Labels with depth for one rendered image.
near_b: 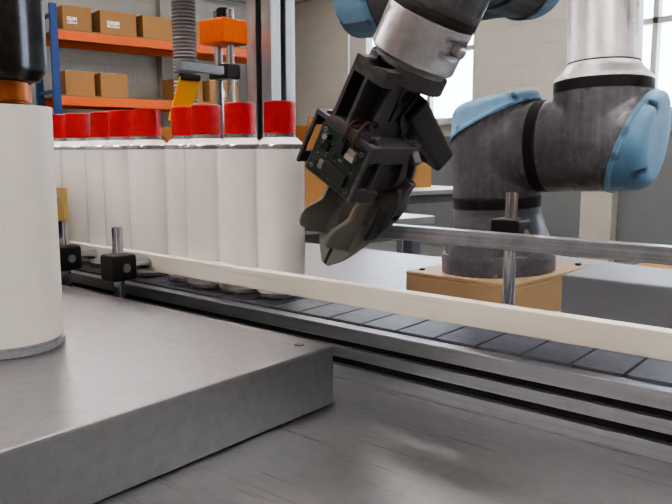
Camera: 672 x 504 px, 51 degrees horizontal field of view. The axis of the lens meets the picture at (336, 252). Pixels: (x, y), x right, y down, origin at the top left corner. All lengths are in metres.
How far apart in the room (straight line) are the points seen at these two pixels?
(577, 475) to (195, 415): 0.25
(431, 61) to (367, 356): 0.25
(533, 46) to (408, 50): 6.62
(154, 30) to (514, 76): 3.93
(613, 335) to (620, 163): 0.37
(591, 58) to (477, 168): 0.18
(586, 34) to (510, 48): 6.45
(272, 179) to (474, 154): 0.30
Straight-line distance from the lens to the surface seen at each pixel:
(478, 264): 0.92
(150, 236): 0.90
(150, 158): 0.89
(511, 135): 0.91
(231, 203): 0.76
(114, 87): 8.17
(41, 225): 0.58
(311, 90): 9.62
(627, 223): 6.61
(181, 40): 1.01
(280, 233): 0.73
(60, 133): 1.08
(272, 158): 0.73
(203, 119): 0.81
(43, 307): 0.59
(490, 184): 0.92
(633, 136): 0.86
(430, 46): 0.59
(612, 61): 0.90
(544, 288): 0.93
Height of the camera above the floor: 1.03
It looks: 8 degrees down
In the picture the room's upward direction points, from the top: straight up
